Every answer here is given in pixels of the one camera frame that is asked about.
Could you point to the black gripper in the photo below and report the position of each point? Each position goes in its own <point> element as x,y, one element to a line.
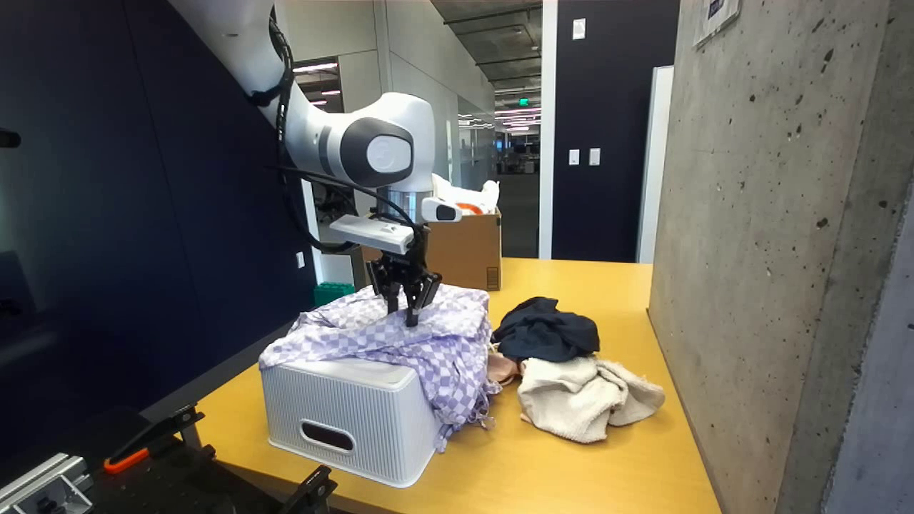
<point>400,262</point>

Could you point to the purple white checked cloth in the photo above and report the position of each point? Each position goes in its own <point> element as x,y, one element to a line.
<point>419,332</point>

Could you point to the dark navy cloth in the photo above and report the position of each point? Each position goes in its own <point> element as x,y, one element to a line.
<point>544,332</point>

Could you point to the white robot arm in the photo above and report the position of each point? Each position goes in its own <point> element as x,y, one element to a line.
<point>324,133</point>

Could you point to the pale pink cloth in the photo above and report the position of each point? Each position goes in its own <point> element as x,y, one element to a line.
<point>501,370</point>

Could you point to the white plastic basket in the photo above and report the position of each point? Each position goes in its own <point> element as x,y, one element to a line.
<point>353,409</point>

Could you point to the brown cardboard box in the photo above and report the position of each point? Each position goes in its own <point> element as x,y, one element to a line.
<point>467,252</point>

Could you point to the white plastic bag orange print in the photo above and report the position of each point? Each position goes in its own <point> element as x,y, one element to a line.
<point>473,199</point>

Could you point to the cream knitted towel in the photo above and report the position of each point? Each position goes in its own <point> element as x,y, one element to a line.
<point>580,396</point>

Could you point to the black clamp stand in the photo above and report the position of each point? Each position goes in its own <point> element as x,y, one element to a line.
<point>310,490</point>

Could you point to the white whiteboard panel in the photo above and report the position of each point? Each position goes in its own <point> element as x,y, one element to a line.
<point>654,162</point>

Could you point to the grey concrete pillar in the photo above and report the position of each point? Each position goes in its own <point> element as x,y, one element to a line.
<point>761,246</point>

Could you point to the paper sign with QR code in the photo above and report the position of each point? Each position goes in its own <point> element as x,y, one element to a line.
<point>714,16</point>

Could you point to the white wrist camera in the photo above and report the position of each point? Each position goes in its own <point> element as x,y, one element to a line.
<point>366,233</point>

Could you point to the white wall light switch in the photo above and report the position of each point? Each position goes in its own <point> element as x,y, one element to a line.
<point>571,157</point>

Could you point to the aluminium extrusion rail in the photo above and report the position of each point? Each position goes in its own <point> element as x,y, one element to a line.
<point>43,487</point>

